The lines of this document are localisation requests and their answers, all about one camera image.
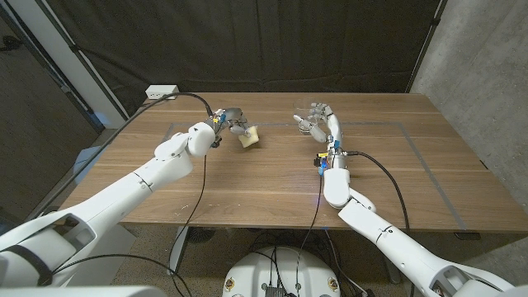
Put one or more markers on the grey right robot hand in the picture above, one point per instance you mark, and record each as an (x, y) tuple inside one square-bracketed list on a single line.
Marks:
[(335, 136)]

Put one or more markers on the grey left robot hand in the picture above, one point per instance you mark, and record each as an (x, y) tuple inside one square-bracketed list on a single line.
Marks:
[(234, 117)]

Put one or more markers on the yellow sponge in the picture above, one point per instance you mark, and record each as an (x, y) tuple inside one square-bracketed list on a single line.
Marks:
[(251, 140)]

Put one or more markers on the clear glass cup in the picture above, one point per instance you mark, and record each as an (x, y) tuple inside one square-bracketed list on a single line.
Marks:
[(303, 110)]

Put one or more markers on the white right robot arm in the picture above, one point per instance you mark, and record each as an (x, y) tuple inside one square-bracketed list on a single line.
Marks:
[(392, 243)]

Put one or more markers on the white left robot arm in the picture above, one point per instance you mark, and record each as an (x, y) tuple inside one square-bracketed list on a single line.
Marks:
[(123, 194)]

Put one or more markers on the white power strip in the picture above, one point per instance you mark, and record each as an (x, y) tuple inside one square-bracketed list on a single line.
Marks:
[(162, 88)]

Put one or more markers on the black backdrop curtain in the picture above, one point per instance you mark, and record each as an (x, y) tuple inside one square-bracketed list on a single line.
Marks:
[(268, 45)]

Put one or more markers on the black round fan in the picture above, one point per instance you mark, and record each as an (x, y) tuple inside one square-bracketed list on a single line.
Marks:
[(202, 236)]

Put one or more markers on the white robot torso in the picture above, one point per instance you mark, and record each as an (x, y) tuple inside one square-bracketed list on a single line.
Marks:
[(305, 272)]

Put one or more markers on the white table leg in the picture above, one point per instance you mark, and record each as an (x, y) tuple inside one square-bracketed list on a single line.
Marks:
[(178, 247)]

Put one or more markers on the black backdrop stand pole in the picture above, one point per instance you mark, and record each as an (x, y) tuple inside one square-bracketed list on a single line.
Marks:
[(74, 47), (431, 31)]

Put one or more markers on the grey table leg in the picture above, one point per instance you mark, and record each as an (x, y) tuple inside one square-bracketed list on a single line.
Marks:
[(394, 275)]

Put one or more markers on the white pillar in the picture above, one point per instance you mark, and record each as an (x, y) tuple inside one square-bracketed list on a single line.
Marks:
[(57, 49)]

